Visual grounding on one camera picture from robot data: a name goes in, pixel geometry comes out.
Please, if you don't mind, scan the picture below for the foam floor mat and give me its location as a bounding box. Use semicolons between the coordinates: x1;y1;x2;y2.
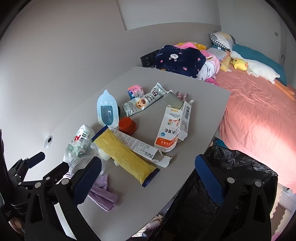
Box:
270;183;296;241

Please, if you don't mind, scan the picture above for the pink blue puzzle cube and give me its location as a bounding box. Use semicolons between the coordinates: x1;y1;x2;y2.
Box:
127;85;145;100

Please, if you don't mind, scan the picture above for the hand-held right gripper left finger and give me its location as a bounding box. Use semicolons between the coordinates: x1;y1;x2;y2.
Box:
24;156;102;241

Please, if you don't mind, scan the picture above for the grey rectangular box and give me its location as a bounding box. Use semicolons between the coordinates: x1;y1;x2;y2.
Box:
162;91;184;110

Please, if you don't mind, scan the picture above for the checkered pillow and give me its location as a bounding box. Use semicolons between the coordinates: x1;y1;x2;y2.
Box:
209;32;238;52

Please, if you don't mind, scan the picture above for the orange round lid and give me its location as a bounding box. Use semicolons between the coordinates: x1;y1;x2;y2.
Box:
119;117;137;134

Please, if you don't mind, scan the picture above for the long white cardboard box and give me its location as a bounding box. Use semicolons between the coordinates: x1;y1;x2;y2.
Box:
109;126;173;168

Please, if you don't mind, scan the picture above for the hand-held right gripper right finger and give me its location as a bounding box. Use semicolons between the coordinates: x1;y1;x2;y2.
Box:
195;154;271;241

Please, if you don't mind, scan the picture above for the navy printed blanket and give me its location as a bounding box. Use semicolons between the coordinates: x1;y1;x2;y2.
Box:
154;45;208;78

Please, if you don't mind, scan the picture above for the pink white cartoon blanket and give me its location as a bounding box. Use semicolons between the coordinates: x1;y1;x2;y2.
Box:
196;47;223;87

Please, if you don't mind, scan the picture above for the white orange carton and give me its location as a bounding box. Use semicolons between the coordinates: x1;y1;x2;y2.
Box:
154;100;194;153

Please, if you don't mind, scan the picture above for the black trash bag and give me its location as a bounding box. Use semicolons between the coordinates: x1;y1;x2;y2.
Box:
148;145;278;241

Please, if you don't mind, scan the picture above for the light blue toy device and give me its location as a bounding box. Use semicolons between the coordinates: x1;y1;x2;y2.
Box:
97;90;120;127

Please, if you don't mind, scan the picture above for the silver snack wrapper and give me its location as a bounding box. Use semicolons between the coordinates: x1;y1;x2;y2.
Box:
122;83;168;117

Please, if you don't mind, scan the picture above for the pink yellow fleece cloth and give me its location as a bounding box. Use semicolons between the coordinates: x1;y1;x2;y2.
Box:
177;42;207;50

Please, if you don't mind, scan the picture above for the yellow patterned plush toy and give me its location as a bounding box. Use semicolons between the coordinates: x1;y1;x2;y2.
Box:
220;57;232;73

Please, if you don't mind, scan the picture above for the pink bed sheet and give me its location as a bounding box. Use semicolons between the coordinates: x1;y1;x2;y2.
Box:
213;67;296;193

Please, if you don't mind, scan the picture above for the pink white candy wrapper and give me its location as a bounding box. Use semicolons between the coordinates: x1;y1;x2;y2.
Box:
176;91;190;103

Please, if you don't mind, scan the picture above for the pale striped pillow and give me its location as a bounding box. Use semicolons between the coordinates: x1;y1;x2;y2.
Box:
207;46;232;61

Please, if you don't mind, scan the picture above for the white goose plush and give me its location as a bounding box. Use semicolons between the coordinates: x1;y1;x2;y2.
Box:
230;50;296;101

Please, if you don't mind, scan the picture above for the black wall socket panel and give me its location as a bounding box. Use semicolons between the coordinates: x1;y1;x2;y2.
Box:
140;51;160;68

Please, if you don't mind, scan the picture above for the yellow blue packet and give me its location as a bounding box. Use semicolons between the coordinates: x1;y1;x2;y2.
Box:
91;126;161;188

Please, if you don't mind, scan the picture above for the teal pillow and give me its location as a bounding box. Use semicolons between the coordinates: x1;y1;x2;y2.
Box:
232;44;288;86

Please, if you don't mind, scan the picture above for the clear plastic bottle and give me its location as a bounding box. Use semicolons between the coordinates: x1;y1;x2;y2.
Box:
63;139;105;179

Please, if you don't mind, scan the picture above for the yellow duck plush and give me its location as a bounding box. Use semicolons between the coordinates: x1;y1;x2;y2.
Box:
232;58;249;71

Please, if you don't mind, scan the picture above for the purple plastic bag roll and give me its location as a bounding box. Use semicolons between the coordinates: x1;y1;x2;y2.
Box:
89;174;118;212

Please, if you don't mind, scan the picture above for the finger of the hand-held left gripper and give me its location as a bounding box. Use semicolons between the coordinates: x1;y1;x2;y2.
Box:
17;162;70;189
7;152;46;183

